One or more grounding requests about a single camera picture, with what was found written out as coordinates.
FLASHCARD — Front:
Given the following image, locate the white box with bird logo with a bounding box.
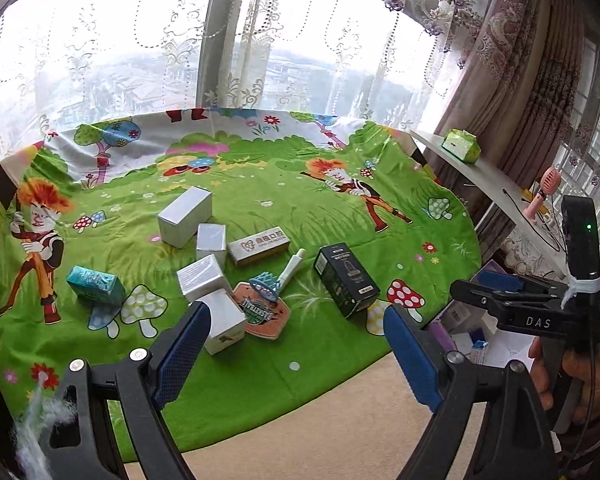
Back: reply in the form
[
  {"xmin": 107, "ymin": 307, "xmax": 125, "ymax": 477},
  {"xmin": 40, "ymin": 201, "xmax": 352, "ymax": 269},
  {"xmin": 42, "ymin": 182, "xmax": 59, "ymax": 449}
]
[{"xmin": 199, "ymin": 288, "xmax": 246, "ymax": 356}]

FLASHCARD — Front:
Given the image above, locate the white box film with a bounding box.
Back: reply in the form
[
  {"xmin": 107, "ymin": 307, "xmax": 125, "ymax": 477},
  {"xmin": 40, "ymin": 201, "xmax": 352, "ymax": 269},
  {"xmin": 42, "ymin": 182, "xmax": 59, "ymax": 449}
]
[{"xmin": 176, "ymin": 255, "xmax": 232, "ymax": 302}]

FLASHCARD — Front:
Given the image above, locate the dental gold white box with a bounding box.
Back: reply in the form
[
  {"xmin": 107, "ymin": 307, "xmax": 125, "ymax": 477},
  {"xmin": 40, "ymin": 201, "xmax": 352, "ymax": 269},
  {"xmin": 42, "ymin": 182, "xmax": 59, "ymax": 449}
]
[{"xmin": 227, "ymin": 226, "xmax": 290, "ymax": 266}]

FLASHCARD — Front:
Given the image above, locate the white long box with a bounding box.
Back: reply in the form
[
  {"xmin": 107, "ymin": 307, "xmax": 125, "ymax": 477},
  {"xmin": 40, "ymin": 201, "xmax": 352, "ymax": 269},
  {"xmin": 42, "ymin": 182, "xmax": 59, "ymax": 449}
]
[{"xmin": 157, "ymin": 186, "xmax": 212, "ymax": 248}]

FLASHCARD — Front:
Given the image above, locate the small white cube box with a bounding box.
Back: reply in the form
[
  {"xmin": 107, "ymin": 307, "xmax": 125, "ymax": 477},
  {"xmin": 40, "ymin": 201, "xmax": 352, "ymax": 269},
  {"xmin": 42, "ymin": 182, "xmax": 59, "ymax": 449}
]
[{"xmin": 195, "ymin": 223, "xmax": 226, "ymax": 268}]

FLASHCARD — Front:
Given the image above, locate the blue flocked small box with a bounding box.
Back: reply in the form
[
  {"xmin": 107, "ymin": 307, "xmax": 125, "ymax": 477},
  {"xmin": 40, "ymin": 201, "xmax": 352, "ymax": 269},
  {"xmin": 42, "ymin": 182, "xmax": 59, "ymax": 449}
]
[{"xmin": 468, "ymin": 327, "xmax": 489, "ymax": 350}]

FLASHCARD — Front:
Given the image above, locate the right hand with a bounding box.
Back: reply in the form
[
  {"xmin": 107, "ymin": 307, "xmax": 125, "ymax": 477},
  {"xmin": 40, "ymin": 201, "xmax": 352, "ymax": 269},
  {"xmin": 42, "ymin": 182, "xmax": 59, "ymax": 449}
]
[{"xmin": 526, "ymin": 336, "xmax": 600, "ymax": 426}]

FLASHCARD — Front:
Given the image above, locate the purple cardboard storage box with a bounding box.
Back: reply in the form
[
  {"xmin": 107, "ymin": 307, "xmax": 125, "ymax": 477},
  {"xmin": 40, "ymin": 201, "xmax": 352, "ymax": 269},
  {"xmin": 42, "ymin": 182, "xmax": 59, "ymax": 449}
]
[{"xmin": 427, "ymin": 258, "xmax": 537, "ymax": 371}]

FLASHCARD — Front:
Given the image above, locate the white shelf board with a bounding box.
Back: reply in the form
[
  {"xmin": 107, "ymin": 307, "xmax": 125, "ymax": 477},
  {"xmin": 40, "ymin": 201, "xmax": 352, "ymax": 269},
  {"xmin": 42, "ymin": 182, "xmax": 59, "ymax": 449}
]
[{"xmin": 407, "ymin": 130, "xmax": 568, "ymax": 278}]

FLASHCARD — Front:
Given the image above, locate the pink handheld fan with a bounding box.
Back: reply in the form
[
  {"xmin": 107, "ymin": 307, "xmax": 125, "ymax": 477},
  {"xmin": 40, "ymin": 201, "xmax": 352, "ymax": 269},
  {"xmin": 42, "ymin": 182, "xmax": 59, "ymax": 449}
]
[{"xmin": 522, "ymin": 166, "xmax": 562, "ymax": 224}]

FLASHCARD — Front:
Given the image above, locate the green tissue box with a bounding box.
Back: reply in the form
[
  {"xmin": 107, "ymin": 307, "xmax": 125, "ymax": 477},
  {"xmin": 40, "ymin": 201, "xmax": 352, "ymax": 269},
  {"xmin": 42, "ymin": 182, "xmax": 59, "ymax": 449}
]
[{"xmin": 441, "ymin": 129, "xmax": 481, "ymax": 165}]

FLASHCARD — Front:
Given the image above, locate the black tall product box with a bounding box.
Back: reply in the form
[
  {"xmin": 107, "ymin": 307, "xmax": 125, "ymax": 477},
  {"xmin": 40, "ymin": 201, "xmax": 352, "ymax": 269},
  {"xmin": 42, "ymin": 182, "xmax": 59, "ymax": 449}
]
[{"xmin": 313, "ymin": 243, "xmax": 380, "ymax": 318}]

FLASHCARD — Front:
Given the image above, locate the teal small box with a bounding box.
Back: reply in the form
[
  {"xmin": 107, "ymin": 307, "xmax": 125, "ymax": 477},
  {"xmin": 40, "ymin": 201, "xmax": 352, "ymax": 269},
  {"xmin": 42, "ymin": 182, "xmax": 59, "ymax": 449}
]
[{"xmin": 66, "ymin": 266, "xmax": 125, "ymax": 306}]

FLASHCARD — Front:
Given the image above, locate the green cartoon tablecloth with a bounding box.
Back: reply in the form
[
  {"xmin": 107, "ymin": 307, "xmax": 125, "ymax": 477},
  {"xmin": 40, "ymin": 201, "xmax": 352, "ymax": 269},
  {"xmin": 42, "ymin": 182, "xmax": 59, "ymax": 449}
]
[{"xmin": 0, "ymin": 108, "xmax": 481, "ymax": 451}]

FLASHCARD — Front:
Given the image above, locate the orange hexagon badge pack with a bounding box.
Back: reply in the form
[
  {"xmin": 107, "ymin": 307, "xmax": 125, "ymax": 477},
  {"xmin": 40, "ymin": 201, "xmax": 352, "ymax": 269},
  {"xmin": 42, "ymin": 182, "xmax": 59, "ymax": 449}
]
[{"xmin": 233, "ymin": 282, "xmax": 291, "ymax": 340}]

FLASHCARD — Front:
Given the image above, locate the brown patterned curtain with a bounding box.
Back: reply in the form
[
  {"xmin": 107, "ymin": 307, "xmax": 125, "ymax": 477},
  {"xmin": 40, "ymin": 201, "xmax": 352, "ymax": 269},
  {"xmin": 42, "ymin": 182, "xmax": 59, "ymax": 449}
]
[{"xmin": 417, "ymin": 0, "xmax": 600, "ymax": 188}]

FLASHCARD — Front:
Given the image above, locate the white plastic handle brush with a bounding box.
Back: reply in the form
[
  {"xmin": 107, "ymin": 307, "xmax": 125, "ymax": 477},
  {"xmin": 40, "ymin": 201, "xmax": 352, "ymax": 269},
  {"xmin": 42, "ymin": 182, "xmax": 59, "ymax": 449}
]
[{"xmin": 277, "ymin": 248, "xmax": 306, "ymax": 290}]

